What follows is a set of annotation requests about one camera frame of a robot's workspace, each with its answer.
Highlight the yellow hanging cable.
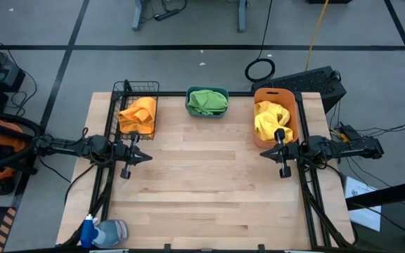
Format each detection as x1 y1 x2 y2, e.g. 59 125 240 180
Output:
304 0 330 71

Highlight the orange and black vacuum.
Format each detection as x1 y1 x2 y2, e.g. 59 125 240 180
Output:
0 110 42 196

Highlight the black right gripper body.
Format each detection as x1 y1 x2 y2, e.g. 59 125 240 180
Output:
274 127 302 179

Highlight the grey desk leg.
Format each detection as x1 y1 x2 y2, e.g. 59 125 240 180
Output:
237 0 249 33
131 0 146 32

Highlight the black metal beam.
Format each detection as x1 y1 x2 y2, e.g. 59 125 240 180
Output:
345 177 405 212

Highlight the black perforated computer case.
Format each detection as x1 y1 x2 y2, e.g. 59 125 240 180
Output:
250 65 347 114

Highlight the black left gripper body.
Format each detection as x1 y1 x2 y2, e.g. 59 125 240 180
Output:
112 132 142 180

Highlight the black power adapter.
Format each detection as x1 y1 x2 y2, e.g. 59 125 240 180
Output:
338 123 357 142

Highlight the black vacuum hose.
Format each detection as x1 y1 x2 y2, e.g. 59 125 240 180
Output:
0 111 42 174

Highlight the yellow microfiber towel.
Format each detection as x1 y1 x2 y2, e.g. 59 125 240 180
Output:
254 100 291 144

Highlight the teal plastic basket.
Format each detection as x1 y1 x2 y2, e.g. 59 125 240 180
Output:
185 86 230 119

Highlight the green microfiber towel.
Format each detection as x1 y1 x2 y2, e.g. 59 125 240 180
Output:
187 89 229 116

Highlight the black hanging cable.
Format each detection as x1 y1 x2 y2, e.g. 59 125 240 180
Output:
244 0 276 84

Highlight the blue-headed clear spray bottle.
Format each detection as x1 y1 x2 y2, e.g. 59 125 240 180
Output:
79 213 129 249

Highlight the white paper sheet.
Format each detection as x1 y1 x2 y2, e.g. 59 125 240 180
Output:
344 175 383 233

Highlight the black wire basket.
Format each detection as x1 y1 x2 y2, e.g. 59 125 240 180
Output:
110 79 160 141

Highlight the orange plastic basket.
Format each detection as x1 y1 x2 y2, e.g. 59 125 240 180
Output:
252 87 300 149

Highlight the black power strip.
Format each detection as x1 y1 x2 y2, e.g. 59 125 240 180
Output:
154 8 181 22

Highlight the orange microfiber towel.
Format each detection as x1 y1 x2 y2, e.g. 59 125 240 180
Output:
117 96 157 136

